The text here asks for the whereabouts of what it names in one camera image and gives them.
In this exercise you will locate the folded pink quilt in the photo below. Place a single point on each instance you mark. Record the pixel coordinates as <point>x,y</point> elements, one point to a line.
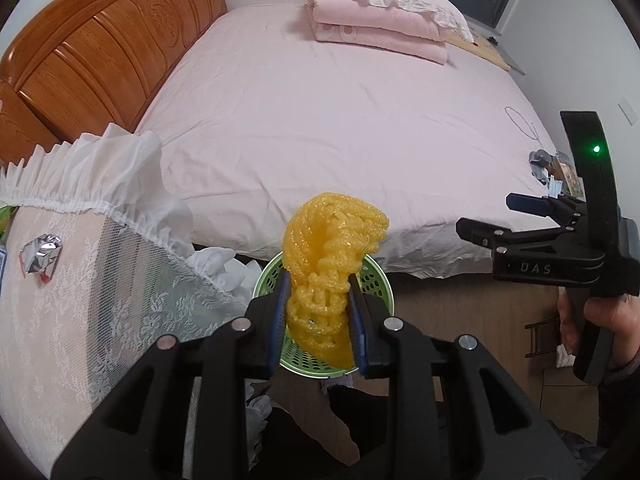
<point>390,29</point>

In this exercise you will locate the beige lace table cover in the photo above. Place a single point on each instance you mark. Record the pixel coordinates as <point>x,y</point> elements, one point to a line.
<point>128,273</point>

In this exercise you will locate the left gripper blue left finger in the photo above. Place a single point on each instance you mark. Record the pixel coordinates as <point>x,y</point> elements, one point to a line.
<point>278,300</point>

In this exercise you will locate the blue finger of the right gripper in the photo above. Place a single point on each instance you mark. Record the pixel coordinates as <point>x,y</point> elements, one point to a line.
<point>538,206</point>

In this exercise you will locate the red silver foil wrapper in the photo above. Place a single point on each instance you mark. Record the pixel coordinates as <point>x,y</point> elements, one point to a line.
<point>40,256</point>

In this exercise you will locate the green plastic waste basket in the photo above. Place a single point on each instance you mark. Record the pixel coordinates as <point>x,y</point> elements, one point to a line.
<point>372,280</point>

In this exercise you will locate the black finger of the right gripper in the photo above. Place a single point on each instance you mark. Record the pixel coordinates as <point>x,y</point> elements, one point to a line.
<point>504,241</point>

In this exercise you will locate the person's right hand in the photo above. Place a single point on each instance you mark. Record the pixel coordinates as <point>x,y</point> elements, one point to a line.
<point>619,315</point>

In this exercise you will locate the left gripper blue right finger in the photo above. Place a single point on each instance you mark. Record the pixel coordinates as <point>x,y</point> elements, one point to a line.
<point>357,331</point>

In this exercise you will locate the yellow foam fruit net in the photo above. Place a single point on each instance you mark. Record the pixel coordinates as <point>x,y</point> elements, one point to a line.
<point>323,246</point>

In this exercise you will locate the pink bed sheet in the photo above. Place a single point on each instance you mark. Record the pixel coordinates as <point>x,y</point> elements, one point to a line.
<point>258,117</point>

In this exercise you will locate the wooden headboard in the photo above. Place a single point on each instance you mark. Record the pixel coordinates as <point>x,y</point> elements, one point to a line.
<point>80,65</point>

